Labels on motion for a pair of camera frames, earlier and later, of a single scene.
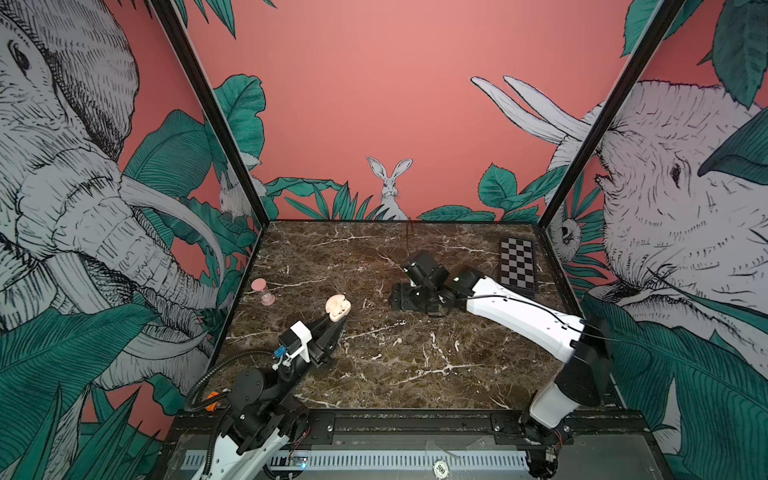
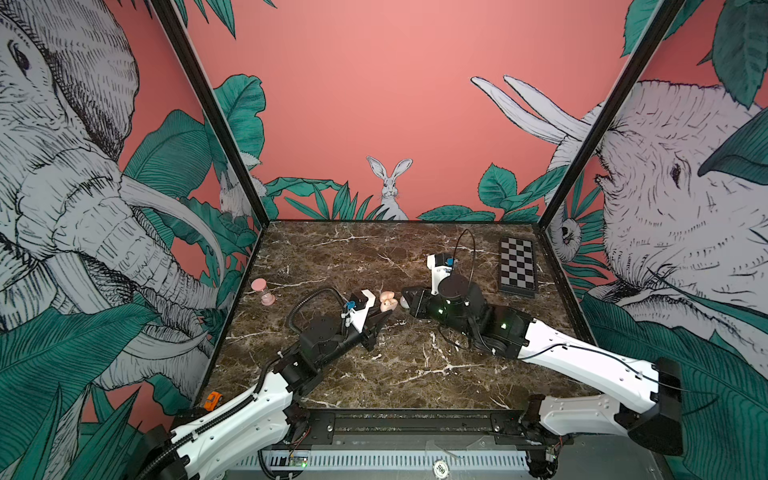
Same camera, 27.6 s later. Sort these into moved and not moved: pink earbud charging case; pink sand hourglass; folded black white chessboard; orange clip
Moved: pink earbud charging case
Not moved: pink sand hourglass; folded black white chessboard; orange clip
